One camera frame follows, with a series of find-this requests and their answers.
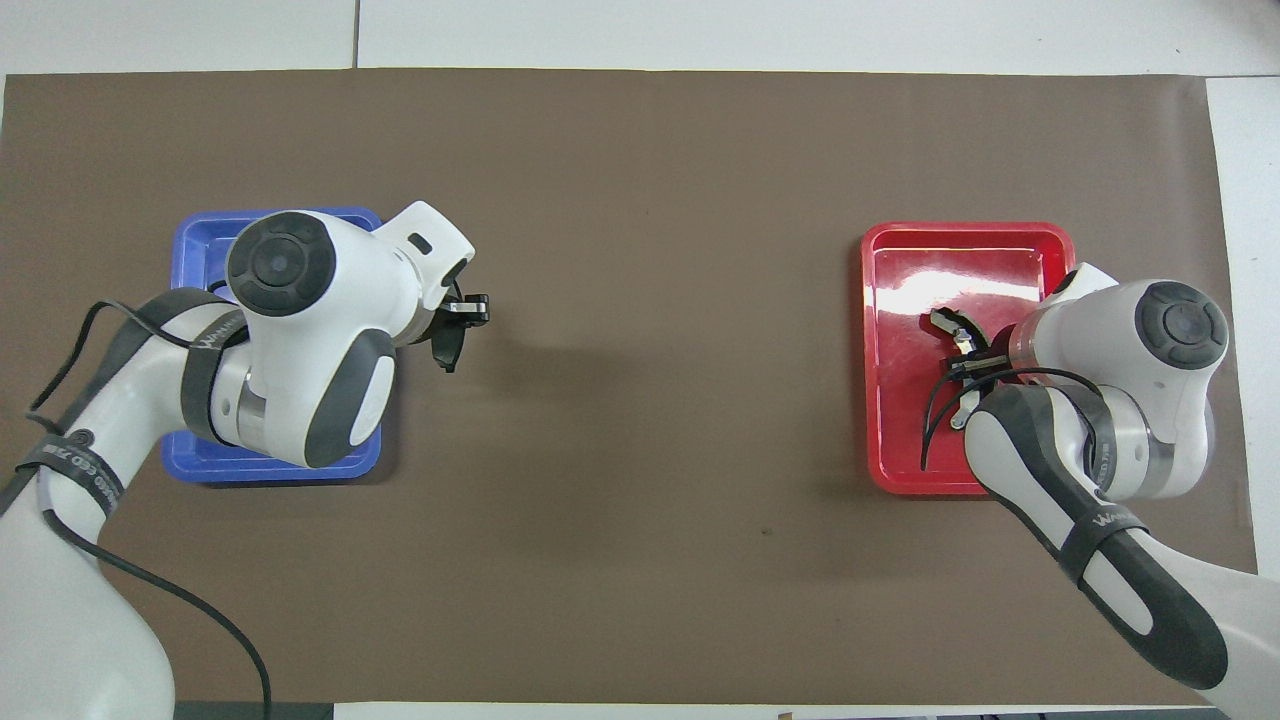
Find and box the red plastic tray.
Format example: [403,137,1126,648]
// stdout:
[860,222,1079,498]

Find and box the brown table mat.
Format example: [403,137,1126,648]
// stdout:
[0,68,1259,706]

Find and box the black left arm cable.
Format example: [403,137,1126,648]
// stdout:
[25,300,273,720]

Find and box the small dark brake pad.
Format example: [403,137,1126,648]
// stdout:
[428,318,471,374]

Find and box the blue plastic tray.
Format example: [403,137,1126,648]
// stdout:
[162,207,386,486]

